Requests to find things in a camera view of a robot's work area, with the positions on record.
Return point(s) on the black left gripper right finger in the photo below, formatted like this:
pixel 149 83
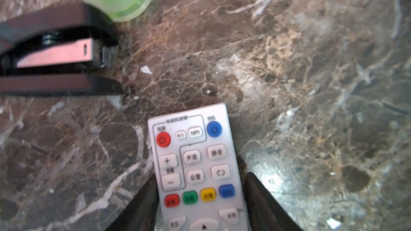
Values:
pixel 265 213

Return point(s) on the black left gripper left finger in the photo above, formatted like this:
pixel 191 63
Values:
pixel 140 213

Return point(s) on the white remote control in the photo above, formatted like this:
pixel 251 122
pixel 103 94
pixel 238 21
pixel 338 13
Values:
pixel 197 173

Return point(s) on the black stapler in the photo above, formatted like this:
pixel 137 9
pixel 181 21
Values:
pixel 57 51

